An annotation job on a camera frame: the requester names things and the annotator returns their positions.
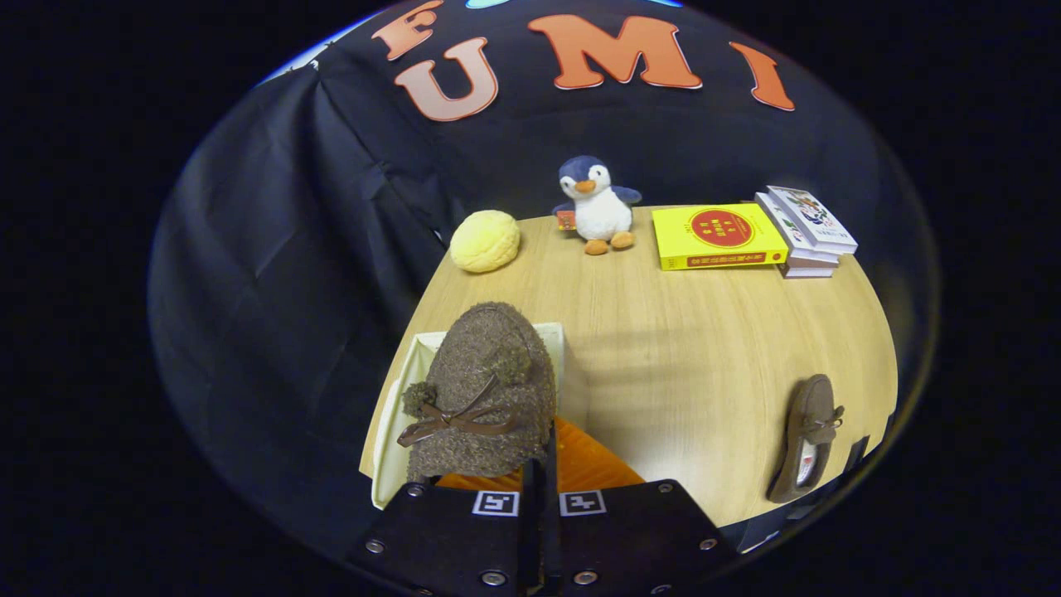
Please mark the black backdrop cloth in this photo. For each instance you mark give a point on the black backdrop cloth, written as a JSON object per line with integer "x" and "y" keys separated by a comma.
{"x": 273, "y": 290}

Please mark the brown fuzzy shoe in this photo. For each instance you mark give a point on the brown fuzzy shoe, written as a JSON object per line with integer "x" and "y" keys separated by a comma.
{"x": 816, "y": 398}
{"x": 489, "y": 356}

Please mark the yellow book with red circle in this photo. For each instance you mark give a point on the yellow book with red circle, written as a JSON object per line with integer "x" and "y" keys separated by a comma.
{"x": 717, "y": 236}

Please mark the yellow round bread plush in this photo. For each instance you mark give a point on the yellow round bread plush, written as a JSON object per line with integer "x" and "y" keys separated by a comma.
{"x": 485, "y": 240}

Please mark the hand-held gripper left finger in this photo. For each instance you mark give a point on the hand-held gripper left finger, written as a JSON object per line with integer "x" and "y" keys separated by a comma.
{"x": 448, "y": 539}

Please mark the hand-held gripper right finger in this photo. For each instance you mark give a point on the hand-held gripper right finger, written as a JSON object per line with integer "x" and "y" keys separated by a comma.
{"x": 630, "y": 539}

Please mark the penguin plush toy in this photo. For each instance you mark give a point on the penguin plush toy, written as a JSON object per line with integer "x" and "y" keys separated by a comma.
{"x": 601, "y": 211}

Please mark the white illustrated book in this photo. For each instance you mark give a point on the white illustrated book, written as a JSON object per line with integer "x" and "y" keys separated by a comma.
{"x": 812, "y": 217}

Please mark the black table edge bracket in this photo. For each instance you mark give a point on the black table edge bracket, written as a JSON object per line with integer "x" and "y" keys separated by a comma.
{"x": 855, "y": 454}

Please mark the beige fabric storage box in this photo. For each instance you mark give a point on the beige fabric storage box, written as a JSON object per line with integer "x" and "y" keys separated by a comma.
{"x": 385, "y": 456}

